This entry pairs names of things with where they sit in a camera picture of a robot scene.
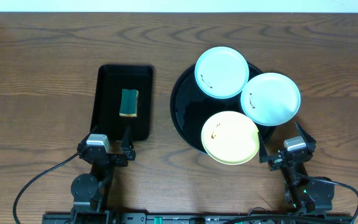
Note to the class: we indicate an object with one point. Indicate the light blue plate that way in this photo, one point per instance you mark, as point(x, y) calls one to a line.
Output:
point(221, 72)
point(270, 99)

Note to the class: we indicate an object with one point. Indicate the yellow plate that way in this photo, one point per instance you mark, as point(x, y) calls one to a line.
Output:
point(230, 138)

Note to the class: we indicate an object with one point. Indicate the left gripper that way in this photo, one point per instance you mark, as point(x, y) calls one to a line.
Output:
point(111, 157)

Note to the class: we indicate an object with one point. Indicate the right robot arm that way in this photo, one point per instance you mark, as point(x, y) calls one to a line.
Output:
point(309, 195)

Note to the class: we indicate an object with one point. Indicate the light blue plate top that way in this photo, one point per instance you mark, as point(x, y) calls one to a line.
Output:
point(221, 72)

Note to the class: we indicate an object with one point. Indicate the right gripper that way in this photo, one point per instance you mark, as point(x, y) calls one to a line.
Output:
point(286, 156)

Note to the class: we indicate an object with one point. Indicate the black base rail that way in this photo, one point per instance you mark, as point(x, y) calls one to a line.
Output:
point(141, 218)

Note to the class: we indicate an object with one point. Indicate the black rectangular tray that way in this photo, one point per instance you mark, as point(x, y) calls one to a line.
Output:
point(110, 82)

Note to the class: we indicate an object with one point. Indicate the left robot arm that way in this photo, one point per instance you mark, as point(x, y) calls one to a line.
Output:
point(90, 190)

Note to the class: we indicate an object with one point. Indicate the green yellow sponge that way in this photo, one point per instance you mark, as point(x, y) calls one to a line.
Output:
point(129, 102)

